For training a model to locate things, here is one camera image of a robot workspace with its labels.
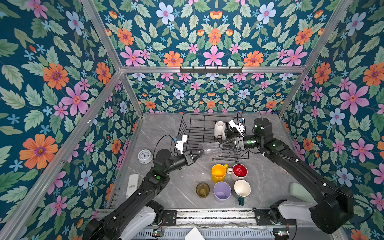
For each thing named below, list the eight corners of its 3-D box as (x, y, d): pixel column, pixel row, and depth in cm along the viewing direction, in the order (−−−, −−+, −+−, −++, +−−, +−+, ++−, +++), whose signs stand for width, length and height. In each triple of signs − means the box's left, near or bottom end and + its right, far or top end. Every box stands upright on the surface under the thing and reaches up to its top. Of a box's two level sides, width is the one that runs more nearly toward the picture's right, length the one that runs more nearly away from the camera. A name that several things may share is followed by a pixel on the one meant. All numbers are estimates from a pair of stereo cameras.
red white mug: (234, 185, 85) (236, 180, 80) (227, 172, 90) (228, 167, 84) (247, 178, 88) (250, 173, 82) (240, 166, 92) (242, 161, 87)
